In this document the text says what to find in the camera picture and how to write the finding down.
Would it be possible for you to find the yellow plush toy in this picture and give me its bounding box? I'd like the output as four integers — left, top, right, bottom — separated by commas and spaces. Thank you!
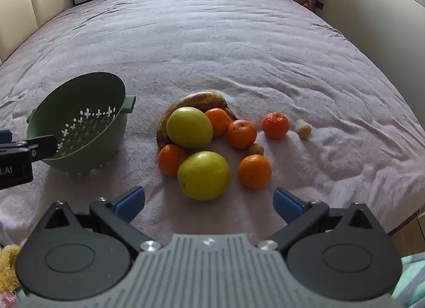
0, 244, 21, 292

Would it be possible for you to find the rough-skinned orange mandarin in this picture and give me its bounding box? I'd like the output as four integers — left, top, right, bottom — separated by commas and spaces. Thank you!
262, 112, 289, 139

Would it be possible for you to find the teal patterned blanket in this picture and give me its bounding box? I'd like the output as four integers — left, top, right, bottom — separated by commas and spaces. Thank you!
392, 251, 425, 308

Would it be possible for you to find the lilac bed blanket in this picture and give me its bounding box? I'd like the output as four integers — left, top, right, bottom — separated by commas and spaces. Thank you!
0, 0, 425, 252

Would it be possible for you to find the overripe brown-spotted banana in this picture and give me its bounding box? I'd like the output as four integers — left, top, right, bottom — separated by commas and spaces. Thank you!
157, 91, 239, 151

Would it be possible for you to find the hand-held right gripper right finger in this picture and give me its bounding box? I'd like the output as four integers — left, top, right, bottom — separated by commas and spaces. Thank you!
257, 188, 382, 252

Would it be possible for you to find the yellow lemon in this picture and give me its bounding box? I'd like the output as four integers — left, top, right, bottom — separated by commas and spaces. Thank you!
246, 143, 265, 157

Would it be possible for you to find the green plastic colander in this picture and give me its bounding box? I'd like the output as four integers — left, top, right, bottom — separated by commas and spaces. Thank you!
26, 72, 137, 175

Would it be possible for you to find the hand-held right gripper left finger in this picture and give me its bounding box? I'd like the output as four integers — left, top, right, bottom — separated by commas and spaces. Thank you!
40, 186, 163, 257

